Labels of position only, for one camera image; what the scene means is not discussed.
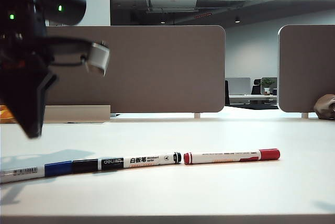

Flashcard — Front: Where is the brown crumpled object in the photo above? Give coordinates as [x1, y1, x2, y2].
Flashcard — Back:
[313, 93, 335, 120]

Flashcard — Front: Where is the red whiteboard marker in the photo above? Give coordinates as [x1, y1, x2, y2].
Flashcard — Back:
[182, 148, 281, 165]

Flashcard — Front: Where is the black left camera bracket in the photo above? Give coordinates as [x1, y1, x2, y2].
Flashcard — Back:
[44, 37, 93, 55]

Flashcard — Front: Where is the narrow brown desk partition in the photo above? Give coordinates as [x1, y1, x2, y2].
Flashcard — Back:
[277, 24, 335, 113]

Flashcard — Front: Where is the beige low box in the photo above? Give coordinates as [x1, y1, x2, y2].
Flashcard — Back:
[41, 105, 111, 124]

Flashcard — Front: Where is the pale grey background divider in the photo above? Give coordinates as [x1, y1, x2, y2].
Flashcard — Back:
[225, 77, 251, 96]

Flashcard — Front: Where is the wide brown desk partition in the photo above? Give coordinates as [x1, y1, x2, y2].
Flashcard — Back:
[43, 25, 226, 114]

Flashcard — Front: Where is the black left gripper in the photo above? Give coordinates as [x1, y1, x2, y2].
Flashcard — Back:
[0, 37, 59, 139]

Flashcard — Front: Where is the black whiteboard marker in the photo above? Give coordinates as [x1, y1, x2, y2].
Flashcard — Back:
[72, 151, 183, 174]

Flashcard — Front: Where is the small green potted plant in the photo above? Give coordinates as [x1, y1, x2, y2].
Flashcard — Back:
[261, 77, 276, 96]

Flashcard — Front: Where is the thin black camera cable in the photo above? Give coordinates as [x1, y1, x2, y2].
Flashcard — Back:
[49, 54, 87, 67]

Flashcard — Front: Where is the orange object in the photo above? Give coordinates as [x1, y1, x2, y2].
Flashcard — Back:
[0, 105, 14, 124]

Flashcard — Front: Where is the white background desk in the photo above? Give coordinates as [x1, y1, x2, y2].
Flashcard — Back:
[229, 94, 278, 105]

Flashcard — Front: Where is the black office chair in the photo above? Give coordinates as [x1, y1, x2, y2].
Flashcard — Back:
[251, 79, 262, 95]

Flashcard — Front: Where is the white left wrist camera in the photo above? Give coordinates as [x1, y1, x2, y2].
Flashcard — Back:
[85, 41, 110, 77]

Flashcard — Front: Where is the blue whiteboard marker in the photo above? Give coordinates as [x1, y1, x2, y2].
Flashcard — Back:
[0, 160, 73, 184]

